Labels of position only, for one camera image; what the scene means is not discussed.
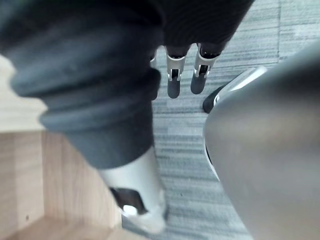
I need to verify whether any silver robot leg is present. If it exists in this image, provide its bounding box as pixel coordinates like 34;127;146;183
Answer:
203;41;320;240

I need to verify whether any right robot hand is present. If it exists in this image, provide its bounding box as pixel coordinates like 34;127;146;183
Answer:
0;0;255;235

